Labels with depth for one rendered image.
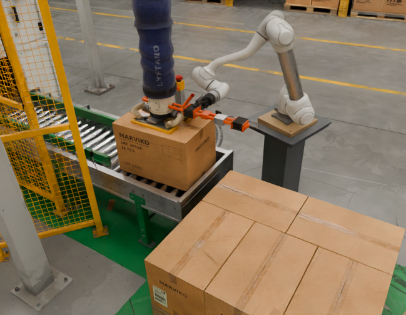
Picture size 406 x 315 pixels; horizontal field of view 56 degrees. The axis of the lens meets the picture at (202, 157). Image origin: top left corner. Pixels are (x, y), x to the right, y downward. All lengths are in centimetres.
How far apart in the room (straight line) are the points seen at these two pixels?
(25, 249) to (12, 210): 31
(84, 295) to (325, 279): 159
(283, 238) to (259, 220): 20
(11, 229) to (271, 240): 154
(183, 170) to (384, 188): 199
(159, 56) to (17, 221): 130
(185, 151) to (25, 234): 111
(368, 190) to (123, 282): 225
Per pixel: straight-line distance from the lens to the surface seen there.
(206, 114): 242
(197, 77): 272
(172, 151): 250
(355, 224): 254
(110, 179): 286
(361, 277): 226
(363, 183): 382
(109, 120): 349
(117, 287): 287
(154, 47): 239
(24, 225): 261
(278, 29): 244
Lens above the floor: 222
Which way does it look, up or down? 34 degrees down
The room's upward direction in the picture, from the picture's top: 2 degrees counter-clockwise
